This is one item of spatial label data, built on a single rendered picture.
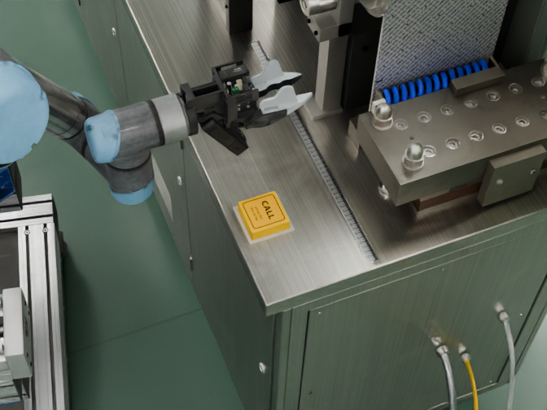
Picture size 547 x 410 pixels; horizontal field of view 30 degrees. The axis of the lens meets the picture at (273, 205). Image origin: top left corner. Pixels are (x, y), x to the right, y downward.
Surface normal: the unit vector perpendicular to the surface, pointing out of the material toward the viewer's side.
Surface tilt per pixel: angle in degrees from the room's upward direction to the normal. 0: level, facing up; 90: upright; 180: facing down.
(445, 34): 90
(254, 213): 0
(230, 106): 90
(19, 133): 84
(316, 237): 0
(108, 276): 0
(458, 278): 90
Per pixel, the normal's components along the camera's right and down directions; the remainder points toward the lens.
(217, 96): 0.38, 0.76
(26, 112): 0.73, 0.50
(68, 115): 0.87, 0.30
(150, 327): 0.03, -0.58
